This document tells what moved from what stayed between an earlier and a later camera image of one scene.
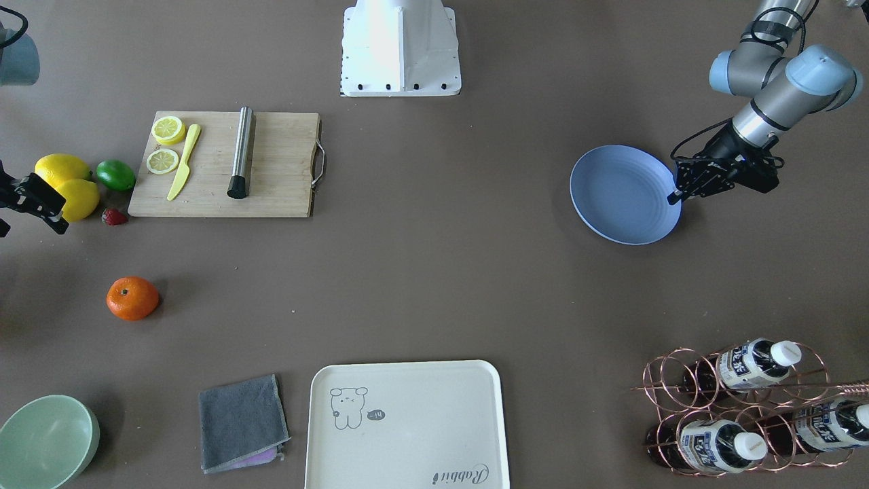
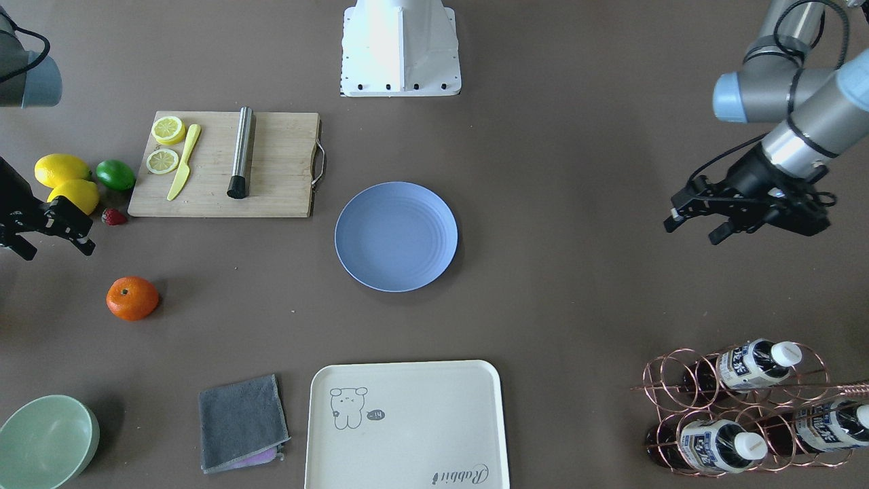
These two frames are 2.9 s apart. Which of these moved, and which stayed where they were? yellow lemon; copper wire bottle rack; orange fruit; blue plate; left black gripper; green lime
Moved: left black gripper; blue plate
Stayed: copper wire bottle rack; green lime; yellow lemon; orange fruit
